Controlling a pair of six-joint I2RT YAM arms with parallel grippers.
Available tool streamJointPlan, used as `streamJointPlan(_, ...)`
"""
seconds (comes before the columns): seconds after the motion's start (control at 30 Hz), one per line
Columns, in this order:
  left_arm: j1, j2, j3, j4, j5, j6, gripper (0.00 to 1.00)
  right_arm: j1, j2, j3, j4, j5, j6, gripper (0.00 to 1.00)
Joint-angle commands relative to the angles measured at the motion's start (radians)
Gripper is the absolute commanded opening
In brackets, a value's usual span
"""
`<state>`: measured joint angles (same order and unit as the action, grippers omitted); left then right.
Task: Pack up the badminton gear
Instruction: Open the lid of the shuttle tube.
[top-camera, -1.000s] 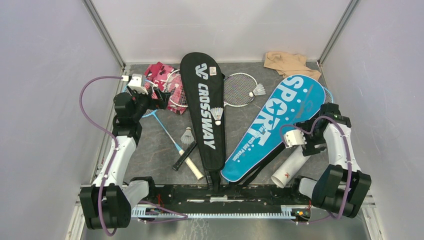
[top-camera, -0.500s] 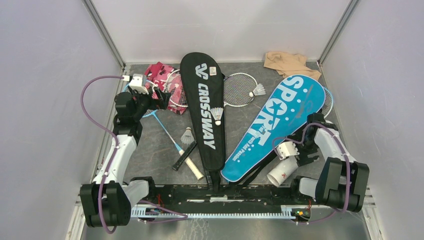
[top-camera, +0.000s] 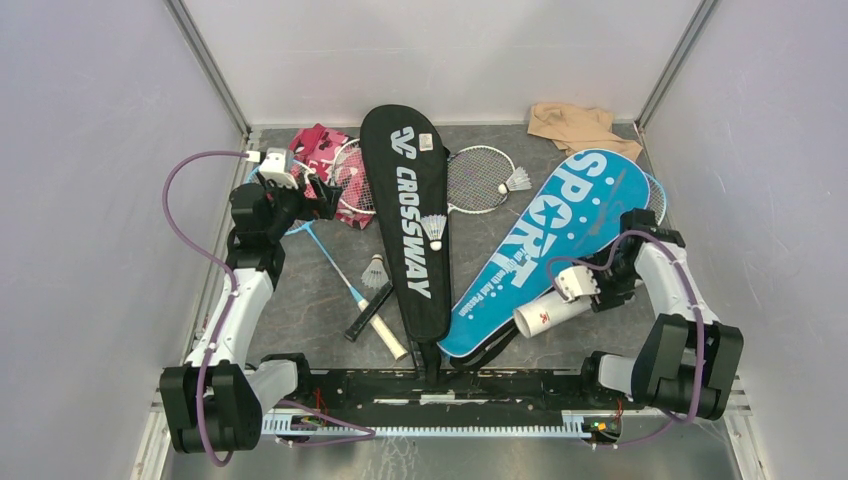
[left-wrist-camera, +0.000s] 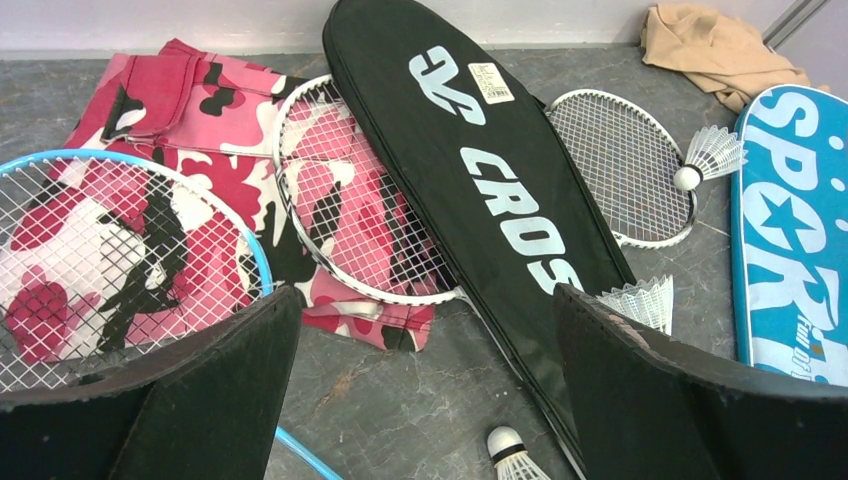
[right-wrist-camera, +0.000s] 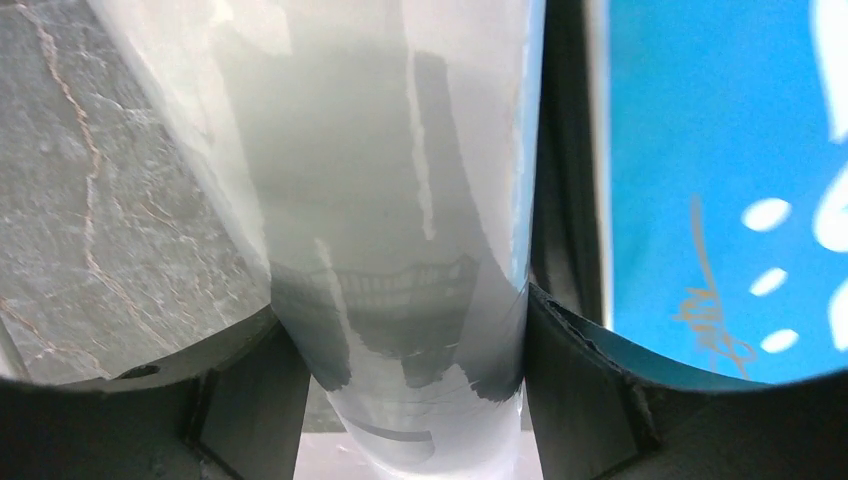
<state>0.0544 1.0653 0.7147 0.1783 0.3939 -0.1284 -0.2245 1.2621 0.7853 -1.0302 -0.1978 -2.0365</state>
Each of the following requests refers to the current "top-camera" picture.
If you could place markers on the blue Sport racket cover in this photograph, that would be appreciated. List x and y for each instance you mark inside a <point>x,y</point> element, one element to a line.
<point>575,213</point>

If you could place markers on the white shuttlecock tube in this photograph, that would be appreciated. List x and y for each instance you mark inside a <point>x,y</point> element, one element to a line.
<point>546,312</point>

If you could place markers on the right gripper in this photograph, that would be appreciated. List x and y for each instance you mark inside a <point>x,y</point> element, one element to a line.
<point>610,298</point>

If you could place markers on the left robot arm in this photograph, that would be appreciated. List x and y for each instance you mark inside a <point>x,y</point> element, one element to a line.
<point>211,405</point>

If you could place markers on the white shuttlecock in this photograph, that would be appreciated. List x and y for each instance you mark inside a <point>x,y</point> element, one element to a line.
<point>517,181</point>
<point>434,227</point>
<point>375,276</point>

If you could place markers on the white racket on pink cloth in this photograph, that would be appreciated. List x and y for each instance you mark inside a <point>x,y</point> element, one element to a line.
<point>348,171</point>

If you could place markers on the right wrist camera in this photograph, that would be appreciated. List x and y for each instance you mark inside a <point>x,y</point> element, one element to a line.
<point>576,282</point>

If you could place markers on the beige cloth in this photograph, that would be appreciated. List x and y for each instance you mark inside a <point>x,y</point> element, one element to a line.
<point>572,129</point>

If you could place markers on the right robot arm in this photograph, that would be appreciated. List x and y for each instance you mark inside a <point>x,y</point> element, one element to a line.
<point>688,363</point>

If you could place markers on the blue frame badminton racket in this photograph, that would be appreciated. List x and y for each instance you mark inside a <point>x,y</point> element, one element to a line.
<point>368,309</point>

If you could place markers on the black Crossway racket cover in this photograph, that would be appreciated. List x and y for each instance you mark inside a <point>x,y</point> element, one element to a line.
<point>405,163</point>

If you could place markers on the white racket behind black cover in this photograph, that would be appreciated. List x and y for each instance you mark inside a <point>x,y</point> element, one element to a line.
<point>475,178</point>

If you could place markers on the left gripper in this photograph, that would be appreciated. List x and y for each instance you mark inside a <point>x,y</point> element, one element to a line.
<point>324,207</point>

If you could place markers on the pink camouflage cloth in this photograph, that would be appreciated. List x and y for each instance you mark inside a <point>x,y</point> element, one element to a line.
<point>316,147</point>

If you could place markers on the racket under blue cover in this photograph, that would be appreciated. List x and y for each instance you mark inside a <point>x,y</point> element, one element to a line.
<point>657,199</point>

